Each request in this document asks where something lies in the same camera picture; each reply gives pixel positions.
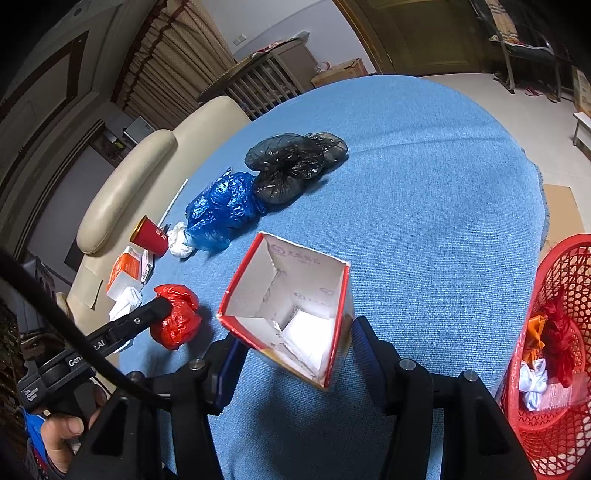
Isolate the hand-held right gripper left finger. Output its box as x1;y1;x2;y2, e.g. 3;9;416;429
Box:
69;330;250;480

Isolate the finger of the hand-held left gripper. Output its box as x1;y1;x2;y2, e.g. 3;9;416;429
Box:
104;298;174;344

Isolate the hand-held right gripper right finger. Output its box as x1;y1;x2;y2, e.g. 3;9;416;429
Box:
351;316;539;480

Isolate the red plastic bag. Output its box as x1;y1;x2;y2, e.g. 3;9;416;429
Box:
540;286;580;388
148;284;204;350

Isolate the white paper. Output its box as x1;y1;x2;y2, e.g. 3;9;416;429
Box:
109;286;144;321
166;222;199;259

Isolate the red carton box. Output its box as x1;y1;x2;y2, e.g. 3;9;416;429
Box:
217;232;354;392

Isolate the black plastic bag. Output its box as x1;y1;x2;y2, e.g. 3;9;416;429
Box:
244;131;349;207

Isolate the red plastic basket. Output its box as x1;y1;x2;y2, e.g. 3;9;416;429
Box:
501;233;591;480

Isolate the person's left hand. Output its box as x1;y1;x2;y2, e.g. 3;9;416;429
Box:
39;391;109;467

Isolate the white folded paper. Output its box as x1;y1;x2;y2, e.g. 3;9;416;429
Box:
109;286;144;321

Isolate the orange and white box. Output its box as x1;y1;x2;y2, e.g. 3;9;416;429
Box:
105;246;155;301

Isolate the red paper cup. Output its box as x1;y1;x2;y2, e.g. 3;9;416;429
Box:
128;215;170;258

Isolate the white thin stick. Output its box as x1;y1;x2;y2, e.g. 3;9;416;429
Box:
159;179;189;229

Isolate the blue plastic bag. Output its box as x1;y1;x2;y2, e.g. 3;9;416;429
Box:
185;168;269;252

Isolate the cream leather sofa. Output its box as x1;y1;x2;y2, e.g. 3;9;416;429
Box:
65;95;252;324

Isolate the white crumpled tissue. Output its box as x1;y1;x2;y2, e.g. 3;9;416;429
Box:
519;360;548;411

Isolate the orange wrapper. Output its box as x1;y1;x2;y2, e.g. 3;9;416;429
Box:
526;316;548;365

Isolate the white board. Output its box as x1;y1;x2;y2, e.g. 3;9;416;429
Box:
122;116;153;144

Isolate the clear plastic wrapper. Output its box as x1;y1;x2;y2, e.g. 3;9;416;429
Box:
540;383;575;409

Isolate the flat cardboard sheet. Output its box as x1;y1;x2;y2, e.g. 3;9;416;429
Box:
540;184;580;264

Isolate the grey panel door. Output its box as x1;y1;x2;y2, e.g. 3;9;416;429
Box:
0;0;139;241

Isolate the wooden crib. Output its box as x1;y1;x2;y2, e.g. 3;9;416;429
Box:
196;39;319;121

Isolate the beige curtain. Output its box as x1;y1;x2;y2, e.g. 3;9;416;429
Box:
113;0;236;130

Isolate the brown cardboard box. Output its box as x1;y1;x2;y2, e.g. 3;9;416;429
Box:
311;58;369;88

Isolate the white step stool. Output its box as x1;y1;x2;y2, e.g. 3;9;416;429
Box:
573;112;591;153

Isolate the wooden double door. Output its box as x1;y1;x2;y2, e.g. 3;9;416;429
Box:
332;0;499;77

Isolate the yellow printed carton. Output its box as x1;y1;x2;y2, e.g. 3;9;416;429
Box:
571;67;591;114

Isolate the black armchair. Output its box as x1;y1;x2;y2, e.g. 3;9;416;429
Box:
471;0;564;93

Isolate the striped scarf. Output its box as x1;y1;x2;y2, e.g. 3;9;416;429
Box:
489;0;518;42

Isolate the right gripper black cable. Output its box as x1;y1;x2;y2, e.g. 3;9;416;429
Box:
0;251;174;409

